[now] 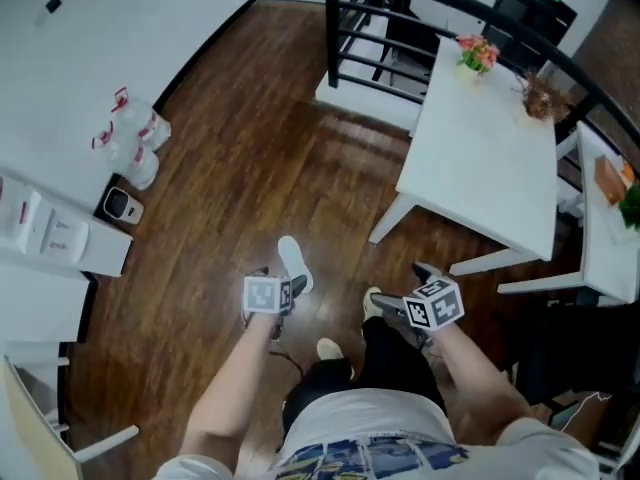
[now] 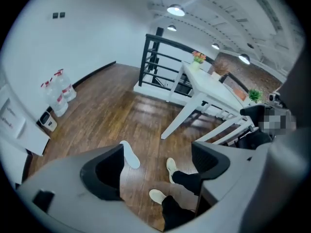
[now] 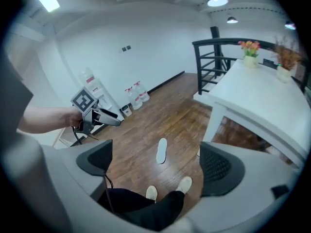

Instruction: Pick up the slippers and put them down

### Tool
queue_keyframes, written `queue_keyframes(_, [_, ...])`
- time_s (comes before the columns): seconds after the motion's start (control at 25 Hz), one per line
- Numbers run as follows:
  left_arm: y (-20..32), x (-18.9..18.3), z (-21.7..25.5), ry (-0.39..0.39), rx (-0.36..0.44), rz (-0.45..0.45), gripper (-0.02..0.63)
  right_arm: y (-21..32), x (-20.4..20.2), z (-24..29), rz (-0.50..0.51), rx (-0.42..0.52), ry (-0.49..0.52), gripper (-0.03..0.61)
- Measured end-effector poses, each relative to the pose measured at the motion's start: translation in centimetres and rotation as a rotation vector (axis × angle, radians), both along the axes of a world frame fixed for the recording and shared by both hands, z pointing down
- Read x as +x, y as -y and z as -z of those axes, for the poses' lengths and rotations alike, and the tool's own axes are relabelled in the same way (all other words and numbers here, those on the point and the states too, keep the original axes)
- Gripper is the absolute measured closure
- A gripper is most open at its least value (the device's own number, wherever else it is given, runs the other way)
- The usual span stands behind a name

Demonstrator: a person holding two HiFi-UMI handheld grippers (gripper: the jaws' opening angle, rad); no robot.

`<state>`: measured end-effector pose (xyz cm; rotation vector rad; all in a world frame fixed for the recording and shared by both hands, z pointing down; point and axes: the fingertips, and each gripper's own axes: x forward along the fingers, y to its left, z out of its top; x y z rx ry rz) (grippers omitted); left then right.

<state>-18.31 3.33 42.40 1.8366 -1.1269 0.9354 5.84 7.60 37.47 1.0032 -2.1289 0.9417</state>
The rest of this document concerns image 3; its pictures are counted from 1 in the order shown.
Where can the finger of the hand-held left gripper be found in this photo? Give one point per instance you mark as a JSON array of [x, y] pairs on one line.
[[108, 113], [109, 121]]

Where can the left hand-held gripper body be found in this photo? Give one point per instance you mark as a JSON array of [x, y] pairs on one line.
[[83, 99]]

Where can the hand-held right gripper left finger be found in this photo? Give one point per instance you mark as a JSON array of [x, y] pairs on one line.
[[97, 159]]

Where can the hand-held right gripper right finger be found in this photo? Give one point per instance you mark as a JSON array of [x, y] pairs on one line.
[[218, 171]]

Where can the light blue slipper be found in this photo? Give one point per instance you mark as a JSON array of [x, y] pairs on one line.
[[161, 152]]

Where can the person's left forearm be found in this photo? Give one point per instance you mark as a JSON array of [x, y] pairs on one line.
[[41, 119]]

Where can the person's left hand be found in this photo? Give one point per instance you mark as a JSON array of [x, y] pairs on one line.
[[71, 116]]

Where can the white water dispenser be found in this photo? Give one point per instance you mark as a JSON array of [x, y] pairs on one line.
[[107, 101]]

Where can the small white waste bin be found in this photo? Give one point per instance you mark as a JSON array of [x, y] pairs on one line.
[[126, 110]]

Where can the water jug on dispenser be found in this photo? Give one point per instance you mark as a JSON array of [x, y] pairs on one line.
[[87, 75]]

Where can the person's white shoe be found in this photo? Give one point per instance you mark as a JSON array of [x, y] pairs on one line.
[[151, 193], [184, 184]]

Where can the person's black trousers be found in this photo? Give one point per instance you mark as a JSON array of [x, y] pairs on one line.
[[145, 210]]

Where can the large white table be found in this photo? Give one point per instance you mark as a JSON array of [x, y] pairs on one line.
[[255, 93]]

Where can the black metal railing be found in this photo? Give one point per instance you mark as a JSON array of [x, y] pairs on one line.
[[200, 64]]

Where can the pink flowers in white pot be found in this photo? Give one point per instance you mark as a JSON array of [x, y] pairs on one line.
[[250, 54]]

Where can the dried brown plant in pot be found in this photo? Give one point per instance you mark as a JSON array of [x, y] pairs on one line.
[[286, 62]]

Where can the black steel column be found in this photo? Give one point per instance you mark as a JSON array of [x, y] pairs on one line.
[[215, 33]]

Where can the small pendant lamp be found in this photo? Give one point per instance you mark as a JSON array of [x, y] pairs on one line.
[[290, 26], [232, 20]]

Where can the large pendant lamp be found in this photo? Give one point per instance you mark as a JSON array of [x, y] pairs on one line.
[[217, 0]]

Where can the wall switch plates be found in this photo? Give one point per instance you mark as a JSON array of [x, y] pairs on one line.
[[126, 48]]

